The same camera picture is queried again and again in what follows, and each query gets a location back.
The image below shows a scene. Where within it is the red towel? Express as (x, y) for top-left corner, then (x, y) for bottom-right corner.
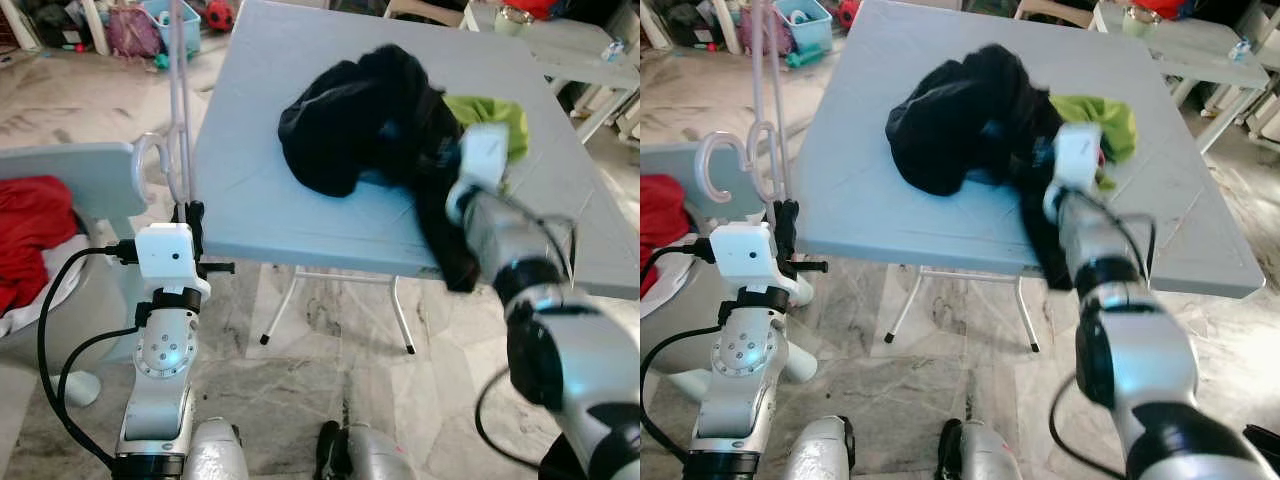
(0, 175), (81, 316)
(640, 175), (693, 298)

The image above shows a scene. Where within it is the black garment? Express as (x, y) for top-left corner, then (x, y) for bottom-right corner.
(885, 44), (1051, 197)
(277, 44), (446, 198)

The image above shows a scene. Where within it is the pink backpack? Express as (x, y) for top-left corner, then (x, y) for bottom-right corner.
(105, 5), (161, 59)
(738, 5), (791, 56)

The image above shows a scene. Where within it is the silver robot left leg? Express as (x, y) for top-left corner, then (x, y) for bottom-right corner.
(785, 415), (856, 480)
(185, 418), (249, 480)

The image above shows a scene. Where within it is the silver robot leg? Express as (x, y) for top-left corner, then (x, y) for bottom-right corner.
(785, 415), (856, 480)
(318, 420), (416, 480)
(938, 418), (1031, 480)
(185, 418), (249, 480)

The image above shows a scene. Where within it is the blue plastic basket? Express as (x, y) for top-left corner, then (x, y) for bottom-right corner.
(140, 0), (201, 51)
(775, 0), (834, 53)

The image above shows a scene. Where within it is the silver robot right leg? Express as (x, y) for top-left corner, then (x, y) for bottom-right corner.
(938, 418), (1031, 480)
(318, 420), (416, 480)

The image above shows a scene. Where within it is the white side table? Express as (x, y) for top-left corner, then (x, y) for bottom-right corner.
(1095, 0), (1280, 156)
(470, 0), (641, 146)

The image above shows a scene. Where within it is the green garment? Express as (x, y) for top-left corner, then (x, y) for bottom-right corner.
(443, 93), (529, 166)
(1050, 93), (1138, 166)

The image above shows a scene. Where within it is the pale green cup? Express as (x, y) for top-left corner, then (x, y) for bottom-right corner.
(495, 5), (536, 38)
(1122, 5), (1161, 41)

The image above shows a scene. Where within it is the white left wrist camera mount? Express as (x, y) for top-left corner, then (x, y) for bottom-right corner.
(712, 222), (781, 291)
(135, 223), (198, 293)

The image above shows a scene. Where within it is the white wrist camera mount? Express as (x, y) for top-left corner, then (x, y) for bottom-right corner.
(135, 223), (198, 293)
(712, 222), (781, 291)
(1052, 122), (1105, 196)
(447, 122), (514, 201)

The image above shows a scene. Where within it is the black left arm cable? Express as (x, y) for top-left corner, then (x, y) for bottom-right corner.
(37, 238), (141, 469)
(640, 238), (717, 301)
(640, 325), (723, 466)
(57, 325), (141, 446)

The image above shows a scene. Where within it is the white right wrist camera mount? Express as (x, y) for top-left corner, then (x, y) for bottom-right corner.
(1052, 122), (1105, 196)
(447, 122), (514, 201)

